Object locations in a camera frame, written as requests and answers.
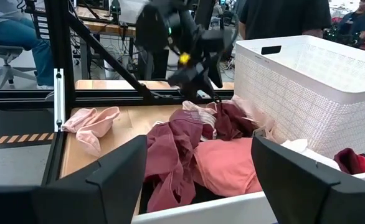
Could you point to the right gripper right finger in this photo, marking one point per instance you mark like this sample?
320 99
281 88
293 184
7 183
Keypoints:
310 202

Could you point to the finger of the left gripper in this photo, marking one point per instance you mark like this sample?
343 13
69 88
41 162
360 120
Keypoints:
216 70
201 92

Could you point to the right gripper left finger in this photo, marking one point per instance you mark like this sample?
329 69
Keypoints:
101 199

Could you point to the dark maroon garment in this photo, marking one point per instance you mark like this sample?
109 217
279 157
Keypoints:
232 121

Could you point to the light pink garment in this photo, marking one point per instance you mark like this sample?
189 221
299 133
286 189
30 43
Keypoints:
257 115

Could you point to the mauve garment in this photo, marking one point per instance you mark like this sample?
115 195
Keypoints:
170 155

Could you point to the salmon pink garment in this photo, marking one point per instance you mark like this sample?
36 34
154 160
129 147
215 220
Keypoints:
226 165

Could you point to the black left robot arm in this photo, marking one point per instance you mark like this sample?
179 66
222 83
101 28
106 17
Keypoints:
157 25

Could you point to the light pink sock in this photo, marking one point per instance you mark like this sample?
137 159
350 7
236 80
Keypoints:
92 127

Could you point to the person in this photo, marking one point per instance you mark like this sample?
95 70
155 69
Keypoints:
20 34
282 18
355 21

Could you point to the white plastic bin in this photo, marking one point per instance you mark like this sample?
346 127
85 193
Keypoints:
216 211
310 109

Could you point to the wooden desk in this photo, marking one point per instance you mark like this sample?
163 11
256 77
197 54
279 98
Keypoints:
107 28

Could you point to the grey office chair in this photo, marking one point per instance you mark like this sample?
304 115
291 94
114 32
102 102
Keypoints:
5 56

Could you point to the silver metal bracket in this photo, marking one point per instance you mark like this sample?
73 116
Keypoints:
59 99

